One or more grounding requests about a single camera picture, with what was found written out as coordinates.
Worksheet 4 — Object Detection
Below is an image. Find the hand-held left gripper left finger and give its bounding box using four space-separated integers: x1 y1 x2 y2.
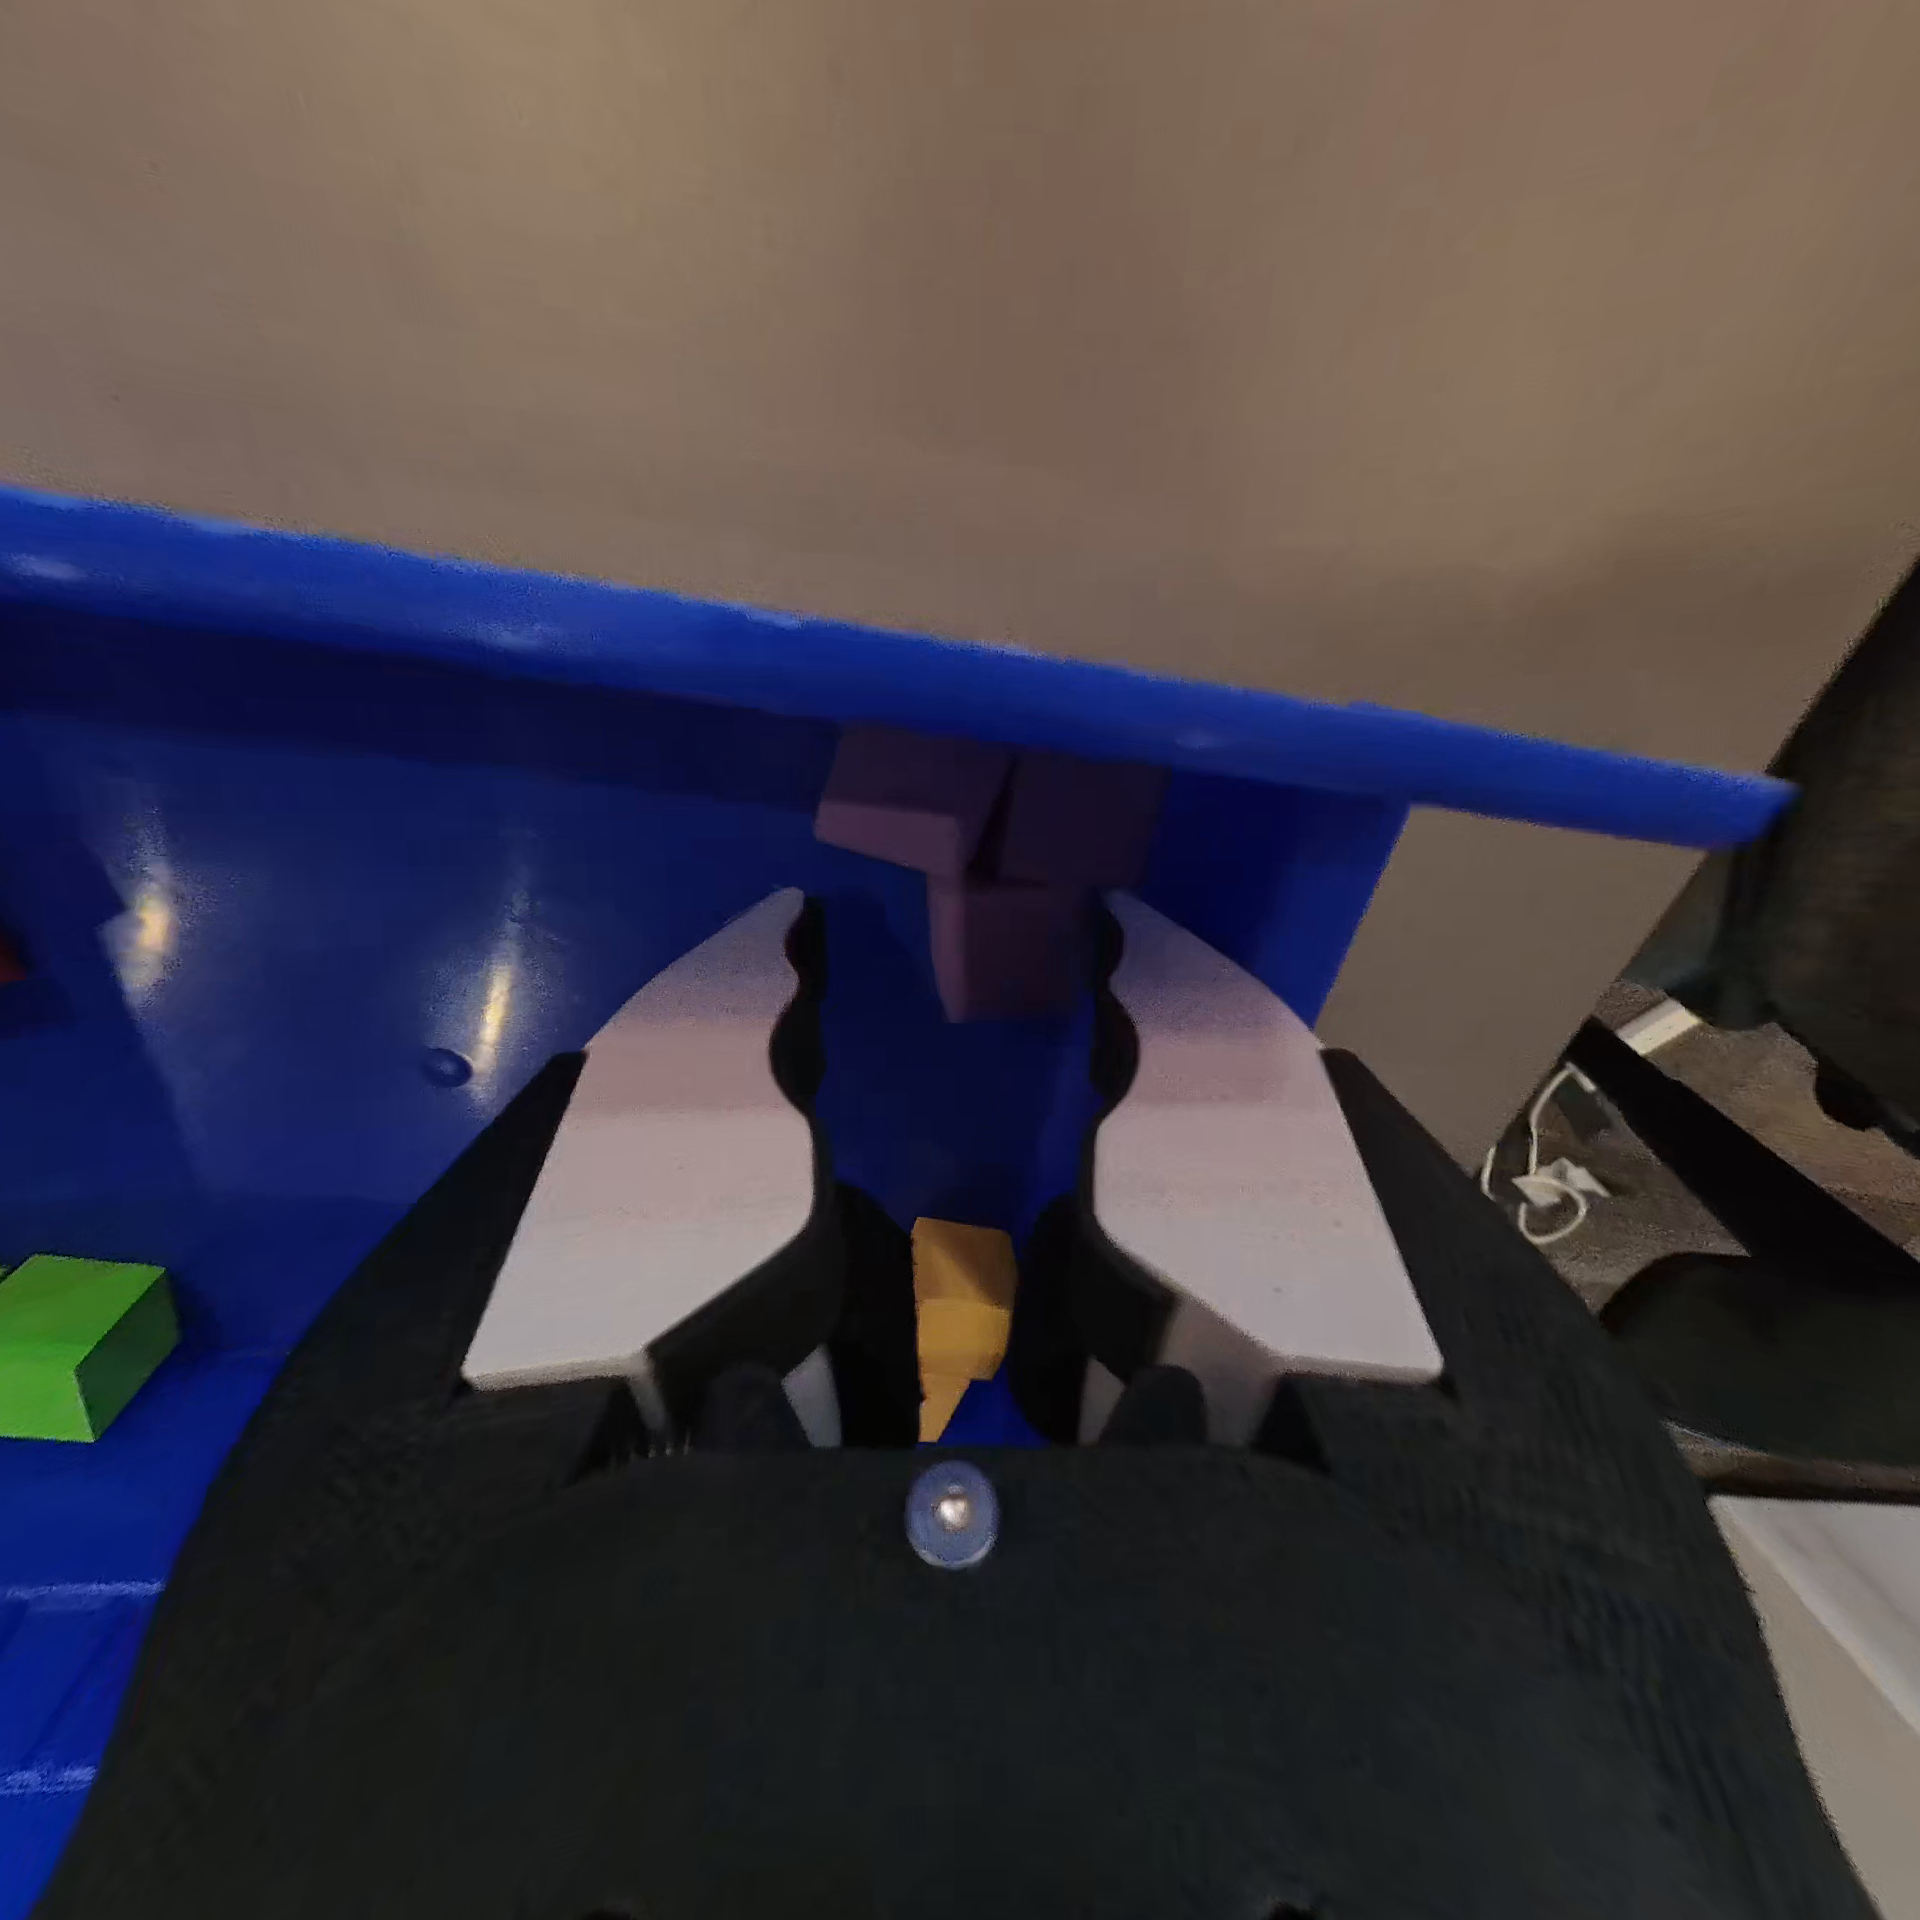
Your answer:
459 886 836 1416

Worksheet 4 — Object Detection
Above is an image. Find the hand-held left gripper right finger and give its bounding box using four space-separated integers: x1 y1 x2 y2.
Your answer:
1093 893 1450 1445

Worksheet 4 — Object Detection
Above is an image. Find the purple cube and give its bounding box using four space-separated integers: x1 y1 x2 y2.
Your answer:
929 871 1089 1022
817 727 1016 874
996 758 1164 888

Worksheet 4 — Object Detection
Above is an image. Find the blue plastic bin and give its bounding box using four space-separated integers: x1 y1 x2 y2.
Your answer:
0 481 1801 1847

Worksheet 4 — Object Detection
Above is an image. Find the green cube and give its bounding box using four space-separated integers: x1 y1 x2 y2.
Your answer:
0 1258 184 1445

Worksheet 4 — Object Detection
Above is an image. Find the grey desk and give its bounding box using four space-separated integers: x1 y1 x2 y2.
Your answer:
0 0 1920 1174

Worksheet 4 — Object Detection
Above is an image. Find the black office chair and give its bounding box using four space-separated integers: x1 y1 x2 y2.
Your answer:
1597 563 1920 1473

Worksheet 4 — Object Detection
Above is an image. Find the white charger cable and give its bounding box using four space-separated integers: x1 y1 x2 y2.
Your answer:
1487 998 1705 1245

